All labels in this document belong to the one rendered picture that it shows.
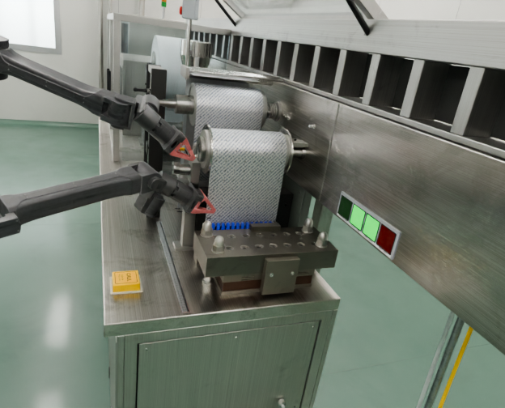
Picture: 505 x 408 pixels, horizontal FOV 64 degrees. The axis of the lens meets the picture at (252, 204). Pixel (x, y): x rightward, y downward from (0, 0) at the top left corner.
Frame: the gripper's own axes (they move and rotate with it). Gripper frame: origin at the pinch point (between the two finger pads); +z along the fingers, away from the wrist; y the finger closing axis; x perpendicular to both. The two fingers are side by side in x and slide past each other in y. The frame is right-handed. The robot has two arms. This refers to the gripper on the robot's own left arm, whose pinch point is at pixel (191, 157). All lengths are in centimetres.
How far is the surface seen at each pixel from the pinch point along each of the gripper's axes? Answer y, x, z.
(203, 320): 31.5, -27.6, 21.2
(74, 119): -551, -118, 34
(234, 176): 6.1, 4.5, 11.7
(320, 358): 32, -18, 64
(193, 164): -1.5, -1.4, 2.7
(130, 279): 16.6, -34.8, 5.0
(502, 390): 15, 18, 215
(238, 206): 6.1, -1.4, 19.8
